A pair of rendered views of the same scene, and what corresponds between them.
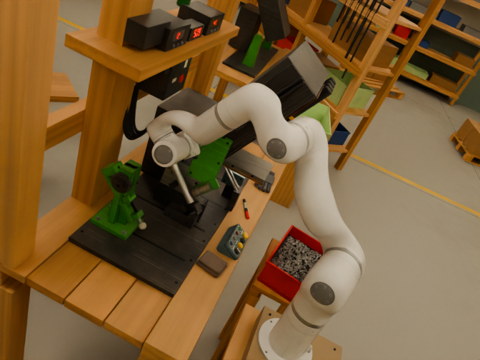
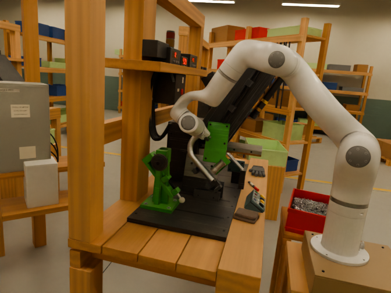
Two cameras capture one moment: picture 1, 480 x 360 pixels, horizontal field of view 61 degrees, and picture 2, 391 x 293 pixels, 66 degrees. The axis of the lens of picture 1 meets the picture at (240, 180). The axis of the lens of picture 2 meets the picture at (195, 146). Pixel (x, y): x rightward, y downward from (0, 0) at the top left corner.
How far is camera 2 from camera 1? 0.54 m
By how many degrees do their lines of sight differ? 21
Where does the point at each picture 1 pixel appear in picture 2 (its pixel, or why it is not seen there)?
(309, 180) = (307, 83)
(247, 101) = (241, 50)
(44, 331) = not seen: outside the picture
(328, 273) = (355, 139)
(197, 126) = (208, 89)
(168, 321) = (231, 253)
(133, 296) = (192, 245)
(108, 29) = (131, 53)
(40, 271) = (112, 241)
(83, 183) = (128, 182)
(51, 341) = not seen: outside the picture
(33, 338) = not seen: outside the picture
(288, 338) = (341, 230)
